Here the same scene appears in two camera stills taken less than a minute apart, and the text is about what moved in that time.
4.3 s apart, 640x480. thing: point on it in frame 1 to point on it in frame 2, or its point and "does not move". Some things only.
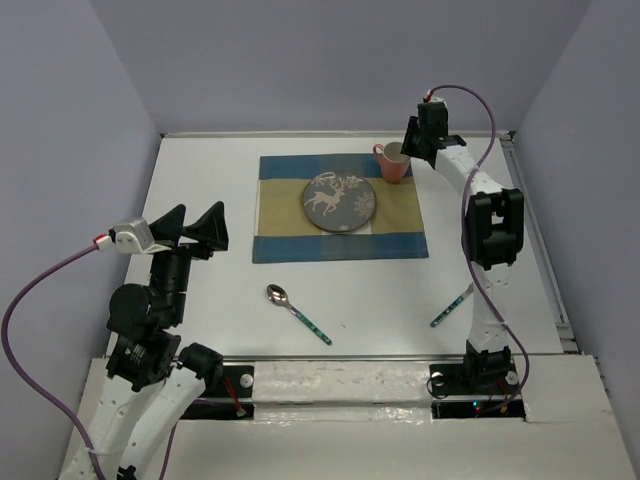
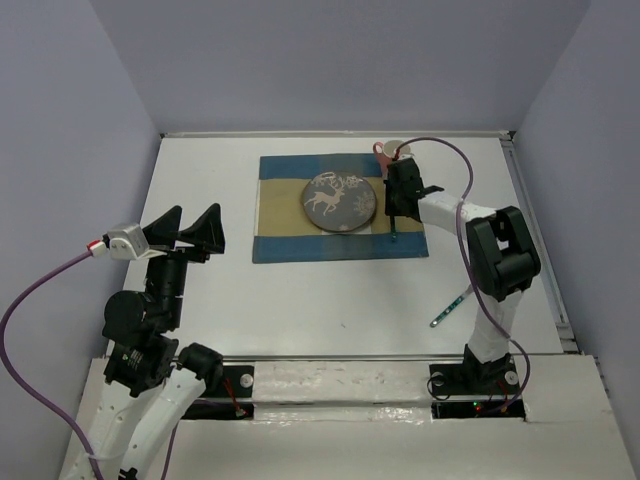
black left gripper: x=211 y=227 does not move
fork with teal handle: x=470 y=290 does not move
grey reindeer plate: x=339 y=202 does not move
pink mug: x=395 y=165 does not move
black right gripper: x=409 y=147 to x=390 y=208
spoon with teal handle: x=280 y=296 to x=393 y=232
